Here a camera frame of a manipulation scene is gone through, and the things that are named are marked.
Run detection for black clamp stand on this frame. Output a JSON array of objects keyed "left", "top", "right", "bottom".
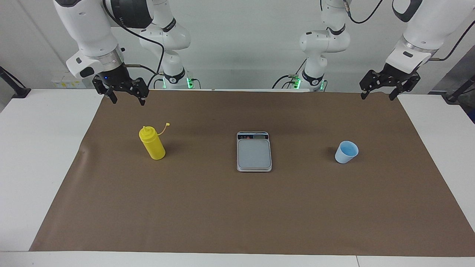
[
  {"left": 442, "top": 74, "right": 475, "bottom": 105},
  {"left": 0, "top": 66, "right": 31, "bottom": 99}
]

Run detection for brown paper mat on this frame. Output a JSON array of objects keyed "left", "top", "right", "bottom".
[{"left": 29, "top": 89, "right": 475, "bottom": 257}]

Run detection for black base cables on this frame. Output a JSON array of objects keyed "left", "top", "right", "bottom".
[
  {"left": 147, "top": 72, "right": 166, "bottom": 89},
  {"left": 272, "top": 59, "right": 308, "bottom": 89}
]

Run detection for dark grey panel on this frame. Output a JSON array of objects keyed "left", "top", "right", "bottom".
[{"left": 429, "top": 46, "right": 475, "bottom": 125}]

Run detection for black right base cables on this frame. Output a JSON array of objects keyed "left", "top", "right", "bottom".
[{"left": 147, "top": 72, "right": 166, "bottom": 89}]

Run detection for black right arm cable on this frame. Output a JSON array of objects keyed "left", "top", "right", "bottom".
[{"left": 102, "top": 0, "right": 166, "bottom": 89}]

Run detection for black left base cables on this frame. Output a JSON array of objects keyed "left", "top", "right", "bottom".
[{"left": 272, "top": 59, "right": 308, "bottom": 89}]

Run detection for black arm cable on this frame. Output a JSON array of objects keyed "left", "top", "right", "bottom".
[
  {"left": 343, "top": 0, "right": 475, "bottom": 62},
  {"left": 102, "top": 0, "right": 166, "bottom": 89}
]

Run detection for white wall socket box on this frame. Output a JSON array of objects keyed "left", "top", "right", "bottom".
[{"left": 51, "top": 72, "right": 86, "bottom": 89}]

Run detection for yellow squeeze bottle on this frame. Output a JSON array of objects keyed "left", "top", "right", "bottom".
[{"left": 139, "top": 123, "right": 171, "bottom": 161}]

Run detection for silver digital kitchen scale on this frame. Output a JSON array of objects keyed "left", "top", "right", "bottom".
[{"left": 236, "top": 131, "right": 272, "bottom": 172}]

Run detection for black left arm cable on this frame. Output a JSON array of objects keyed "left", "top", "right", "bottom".
[{"left": 343, "top": 0, "right": 475, "bottom": 62}]

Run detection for light blue plastic cup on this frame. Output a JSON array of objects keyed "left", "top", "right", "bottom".
[{"left": 335, "top": 141, "right": 359, "bottom": 164}]

